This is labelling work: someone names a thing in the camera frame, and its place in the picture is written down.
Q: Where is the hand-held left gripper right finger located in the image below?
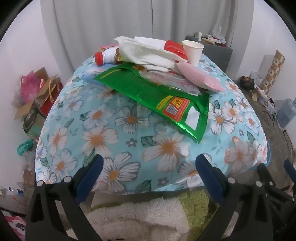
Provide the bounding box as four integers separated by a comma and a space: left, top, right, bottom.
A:
195, 154, 273, 241

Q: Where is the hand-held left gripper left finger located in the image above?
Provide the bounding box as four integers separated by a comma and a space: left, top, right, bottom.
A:
25, 154, 104, 241

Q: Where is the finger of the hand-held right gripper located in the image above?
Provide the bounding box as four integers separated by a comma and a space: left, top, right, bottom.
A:
284, 159, 296, 186
257, 163, 281, 197

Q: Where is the blue plastic basket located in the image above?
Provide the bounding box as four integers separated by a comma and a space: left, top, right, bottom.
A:
265, 137, 272, 167

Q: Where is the green snack packet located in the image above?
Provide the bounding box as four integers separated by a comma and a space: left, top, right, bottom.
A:
93, 63, 210, 143

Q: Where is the pink dotted pouch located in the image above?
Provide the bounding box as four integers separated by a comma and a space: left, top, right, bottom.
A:
176, 61, 224, 93

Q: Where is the clear printed plastic bag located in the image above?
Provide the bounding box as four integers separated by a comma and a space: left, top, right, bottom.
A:
139, 68, 201, 95

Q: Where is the white bottle with red cap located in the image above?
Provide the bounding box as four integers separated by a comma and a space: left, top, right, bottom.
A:
94, 45, 123, 66

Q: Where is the white paper cup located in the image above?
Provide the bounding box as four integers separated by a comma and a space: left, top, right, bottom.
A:
182, 40, 205, 66

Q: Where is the white paper towel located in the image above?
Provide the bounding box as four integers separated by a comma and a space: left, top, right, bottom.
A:
114, 36, 178, 72

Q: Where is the red snack packet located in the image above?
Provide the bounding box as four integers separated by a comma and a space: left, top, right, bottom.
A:
164, 39, 189, 63

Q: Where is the white paper napkin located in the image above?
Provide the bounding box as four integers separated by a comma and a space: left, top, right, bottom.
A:
134, 36, 167, 50

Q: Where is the blue water jug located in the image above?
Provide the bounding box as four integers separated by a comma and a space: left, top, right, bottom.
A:
276, 98, 296, 131

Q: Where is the blue floral tablecloth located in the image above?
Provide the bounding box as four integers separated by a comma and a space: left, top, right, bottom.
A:
34, 52, 271, 195

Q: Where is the white and green fluffy rug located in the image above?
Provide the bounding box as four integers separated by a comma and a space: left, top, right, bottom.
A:
55, 189, 238, 241

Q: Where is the teal plastic bag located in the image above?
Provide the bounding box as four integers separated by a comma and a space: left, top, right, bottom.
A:
18, 139, 38, 157

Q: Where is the teal box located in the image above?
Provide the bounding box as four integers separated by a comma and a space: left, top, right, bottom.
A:
24, 125, 45, 140

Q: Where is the pile of papers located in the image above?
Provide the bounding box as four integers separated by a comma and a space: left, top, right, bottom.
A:
252, 87, 277, 110

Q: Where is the round metal pot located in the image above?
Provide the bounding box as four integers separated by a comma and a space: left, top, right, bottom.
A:
23, 109, 41, 131

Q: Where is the pink patterned bag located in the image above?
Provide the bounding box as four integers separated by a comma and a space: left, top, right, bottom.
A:
2, 214, 27, 241

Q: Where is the dark printed box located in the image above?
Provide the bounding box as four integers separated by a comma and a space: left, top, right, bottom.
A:
239, 75, 255, 91

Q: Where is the open cardboard box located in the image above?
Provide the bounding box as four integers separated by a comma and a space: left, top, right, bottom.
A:
13, 67, 58, 121

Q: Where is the brown paper bag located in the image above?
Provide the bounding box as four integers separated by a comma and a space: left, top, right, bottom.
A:
38, 75, 63, 109

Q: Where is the white plastic bag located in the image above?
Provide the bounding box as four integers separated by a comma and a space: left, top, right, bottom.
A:
250, 71, 263, 85

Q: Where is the checkered patterned roll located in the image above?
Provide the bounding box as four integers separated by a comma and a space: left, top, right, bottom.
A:
260, 50, 285, 93

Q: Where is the pink plastic bag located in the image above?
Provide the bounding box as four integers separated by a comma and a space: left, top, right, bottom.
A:
20, 72, 43, 104

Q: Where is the white board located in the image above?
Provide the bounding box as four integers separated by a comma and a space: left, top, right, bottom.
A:
262, 54, 276, 78

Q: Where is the grey cabinet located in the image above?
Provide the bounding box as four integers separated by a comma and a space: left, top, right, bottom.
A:
185, 35, 233, 72

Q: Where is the clutter of small boxes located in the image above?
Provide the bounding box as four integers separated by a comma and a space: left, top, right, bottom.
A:
202, 34, 220, 44

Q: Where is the grey curtain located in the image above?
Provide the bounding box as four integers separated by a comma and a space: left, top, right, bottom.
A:
40, 0, 255, 72

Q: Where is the black power cable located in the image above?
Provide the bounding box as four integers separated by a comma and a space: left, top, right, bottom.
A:
282, 129, 296, 154

